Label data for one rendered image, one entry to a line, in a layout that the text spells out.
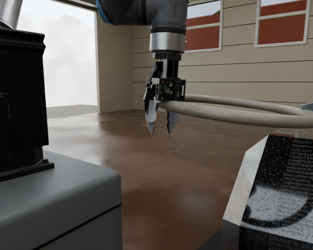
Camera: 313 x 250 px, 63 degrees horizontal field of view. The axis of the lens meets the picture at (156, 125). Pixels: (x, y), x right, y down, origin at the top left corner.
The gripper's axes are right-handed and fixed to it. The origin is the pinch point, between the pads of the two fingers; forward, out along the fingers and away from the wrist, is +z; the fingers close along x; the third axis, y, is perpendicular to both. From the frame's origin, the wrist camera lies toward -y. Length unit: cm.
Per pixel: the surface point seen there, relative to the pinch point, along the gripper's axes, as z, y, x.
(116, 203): 8.1, 24.9, -16.5
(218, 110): -7.6, 17.5, 7.1
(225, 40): -125, -582, 392
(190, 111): -6.7, 12.9, 2.5
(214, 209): 87, -97, 86
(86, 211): 6.9, 28.5, -21.8
